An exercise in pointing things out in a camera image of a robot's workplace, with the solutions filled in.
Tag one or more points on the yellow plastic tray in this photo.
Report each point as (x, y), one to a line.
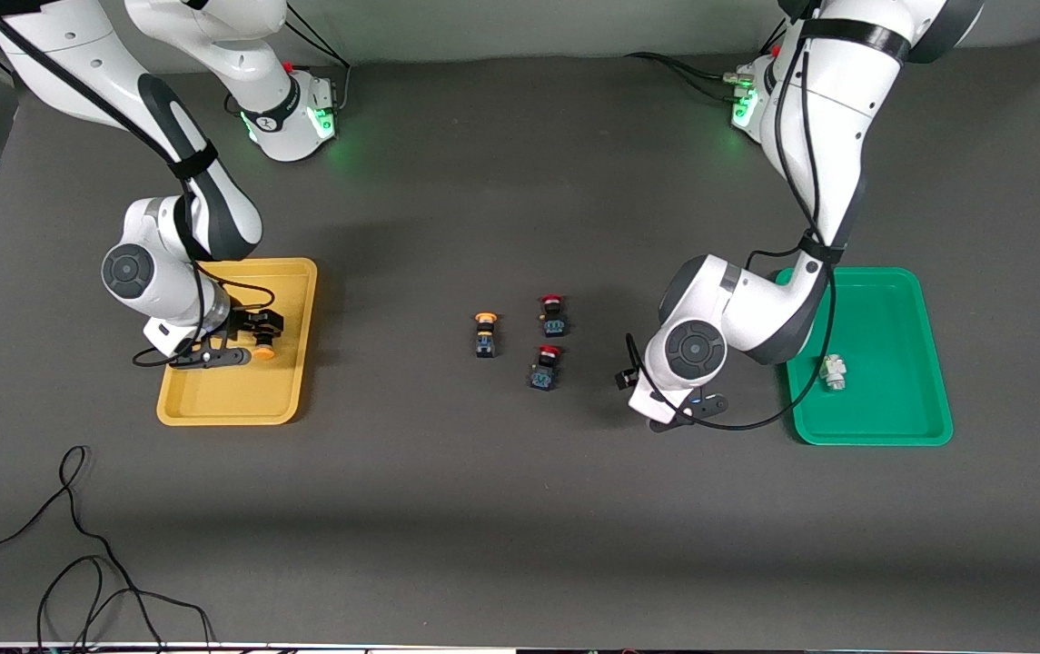
(238, 400)

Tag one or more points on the green button white body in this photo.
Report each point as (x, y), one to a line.
(835, 371)

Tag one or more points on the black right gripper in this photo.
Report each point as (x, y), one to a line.
(249, 324)

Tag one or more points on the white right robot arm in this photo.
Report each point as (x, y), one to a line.
(165, 291)

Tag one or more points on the green plastic tray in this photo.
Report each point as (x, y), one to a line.
(892, 400)

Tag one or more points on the red mushroom push button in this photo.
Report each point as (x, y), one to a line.
(543, 376)
(554, 324)

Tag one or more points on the yellow mushroom push button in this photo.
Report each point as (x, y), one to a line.
(263, 351)
(484, 343)

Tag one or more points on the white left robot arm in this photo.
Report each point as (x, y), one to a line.
(756, 309)

